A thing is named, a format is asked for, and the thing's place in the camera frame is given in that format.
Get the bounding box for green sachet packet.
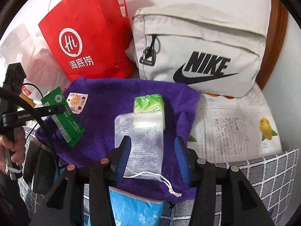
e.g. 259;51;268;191
41;87;86;147

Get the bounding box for white mesh drawstring pouch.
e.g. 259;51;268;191
114;111;182;198

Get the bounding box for green pocket tissue pack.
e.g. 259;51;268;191
134;94;165;129

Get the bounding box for person's left hand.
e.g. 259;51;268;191
0;128;26;175

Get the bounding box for newspaper print sheet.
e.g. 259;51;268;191
188;84;282;163

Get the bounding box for purple towel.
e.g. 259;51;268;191
35;78;200;204

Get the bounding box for blue tissue pack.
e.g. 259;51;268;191
109;187;165;226

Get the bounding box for dark green tea tin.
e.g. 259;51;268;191
23;137;56;195

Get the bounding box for white Miniso plastic bag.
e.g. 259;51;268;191
1;24;70;103

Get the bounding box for red paper shopping bag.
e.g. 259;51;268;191
39;0;136;81

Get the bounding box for grey checked blanket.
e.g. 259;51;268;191
17;125;299;226

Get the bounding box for beige Nike bag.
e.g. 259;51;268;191
128;4;266;97

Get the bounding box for black cable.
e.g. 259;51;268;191
0;83;62;170

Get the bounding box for brown wooden door frame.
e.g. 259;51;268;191
256;0;288;90

